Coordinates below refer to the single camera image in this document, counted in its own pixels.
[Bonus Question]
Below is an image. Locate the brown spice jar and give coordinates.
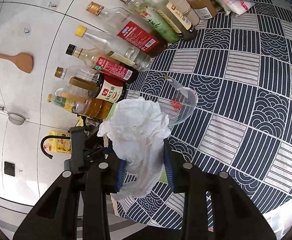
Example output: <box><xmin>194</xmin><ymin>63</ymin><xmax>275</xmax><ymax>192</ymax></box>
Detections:
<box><xmin>186</xmin><ymin>0</ymin><xmax>217</xmax><ymax>20</ymax></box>

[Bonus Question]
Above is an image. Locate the clear glass bowl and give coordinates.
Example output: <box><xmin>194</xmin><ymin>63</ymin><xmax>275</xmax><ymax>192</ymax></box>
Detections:
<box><xmin>157</xmin><ymin>76</ymin><xmax>198</xmax><ymax>127</ymax></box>

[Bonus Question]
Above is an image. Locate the yellow dish soap bottle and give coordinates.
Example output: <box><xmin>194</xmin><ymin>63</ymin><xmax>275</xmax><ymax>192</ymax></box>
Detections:
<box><xmin>44</xmin><ymin>131</ymin><xmax>71</xmax><ymax>154</ymax></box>

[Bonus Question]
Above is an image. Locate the dark sauce bottle cream label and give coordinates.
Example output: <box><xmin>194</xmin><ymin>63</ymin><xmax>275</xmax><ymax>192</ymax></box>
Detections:
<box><xmin>144</xmin><ymin>0</ymin><xmax>197</xmax><ymax>41</ymax></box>

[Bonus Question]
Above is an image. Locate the brown bottle red label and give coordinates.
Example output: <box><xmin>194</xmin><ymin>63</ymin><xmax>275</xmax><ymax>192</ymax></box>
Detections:
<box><xmin>66</xmin><ymin>44</ymin><xmax>138</xmax><ymax>84</ymax></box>

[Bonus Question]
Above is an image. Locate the black wall socket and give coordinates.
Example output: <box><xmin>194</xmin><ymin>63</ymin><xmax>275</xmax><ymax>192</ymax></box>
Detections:
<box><xmin>4</xmin><ymin>161</ymin><xmax>15</xmax><ymax>177</ymax></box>

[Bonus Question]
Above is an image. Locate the white tissue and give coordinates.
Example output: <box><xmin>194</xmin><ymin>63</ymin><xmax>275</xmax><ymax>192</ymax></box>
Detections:
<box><xmin>98</xmin><ymin>96</ymin><xmax>171</xmax><ymax>201</ymax></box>

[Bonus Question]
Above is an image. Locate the soy sauce jug red label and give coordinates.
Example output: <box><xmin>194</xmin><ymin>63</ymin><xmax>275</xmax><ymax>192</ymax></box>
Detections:
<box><xmin>69</xmin><ymin>73</ymin><xmax>126</xmax><ymax>103</ymax></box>

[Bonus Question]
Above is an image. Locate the wooden spatula on wall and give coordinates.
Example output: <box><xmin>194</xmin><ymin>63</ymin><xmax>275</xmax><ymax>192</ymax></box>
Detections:
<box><xmin>0</xmin><ymin>53</ymin><xmax>33</xmax><ymax>74</ymax></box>

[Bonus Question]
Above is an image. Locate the clear bottle yellow cap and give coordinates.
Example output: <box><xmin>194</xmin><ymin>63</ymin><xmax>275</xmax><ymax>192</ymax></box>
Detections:
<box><xmin>75</xmin><ymin>25</ymin><xmax>151</xmax><ymax>72</ymax></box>

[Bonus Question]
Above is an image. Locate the blue patterned tablecloth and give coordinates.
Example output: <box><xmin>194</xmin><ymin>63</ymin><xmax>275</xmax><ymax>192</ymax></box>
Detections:
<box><xmin>128</xmin><ymin>0</ymin><xmax>292</xmax><ymax>235</ymax></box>

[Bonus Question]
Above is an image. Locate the clear bottle large red label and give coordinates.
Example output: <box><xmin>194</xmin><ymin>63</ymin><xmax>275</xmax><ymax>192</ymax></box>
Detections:
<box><xmin>86</xmin><ymin>2</ymin><xmax>168</xmax><ymax>58</ymax></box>

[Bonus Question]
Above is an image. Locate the cooking oil jug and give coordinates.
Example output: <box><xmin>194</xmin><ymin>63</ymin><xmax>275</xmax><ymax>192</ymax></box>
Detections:
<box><xmin>54</xmin><ymin>88</ymin><xmax>112</xmax><ymax>120</ymax></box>

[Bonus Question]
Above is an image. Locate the green yellow label bottle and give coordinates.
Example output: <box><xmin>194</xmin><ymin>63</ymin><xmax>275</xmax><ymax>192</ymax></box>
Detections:
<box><xmin>47</xmin><ymin>94</ymin><xmax>76</xmax><ymax>113</ymax></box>

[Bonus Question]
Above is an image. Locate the small gold cap bottle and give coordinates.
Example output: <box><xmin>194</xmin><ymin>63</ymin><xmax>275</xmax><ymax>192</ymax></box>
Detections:
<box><xmin>54</xmin><ymin>67</ymin><xmax>97</xmax><ymax>82</ymax></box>

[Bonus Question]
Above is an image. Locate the black faucet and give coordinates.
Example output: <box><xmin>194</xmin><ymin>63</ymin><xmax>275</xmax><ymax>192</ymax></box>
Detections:
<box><xmin>40</xmin><ymin>133</ymin><xmax>71</xmax><ymax>159</ymax></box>

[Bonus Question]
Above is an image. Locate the white spice jar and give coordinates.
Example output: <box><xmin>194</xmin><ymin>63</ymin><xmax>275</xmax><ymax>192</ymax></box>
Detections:
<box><xmin>172</xmin><ymin>0</ymin><xmax>200</xmax><ymax>27</ymax></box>

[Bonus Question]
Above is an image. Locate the metal strainer on wall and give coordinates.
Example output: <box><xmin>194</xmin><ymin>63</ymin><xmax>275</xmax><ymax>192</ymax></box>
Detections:
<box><xmin>0</xmin><ymin>106</ymin><xmax>28</xmax><ymax>126</ymax></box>

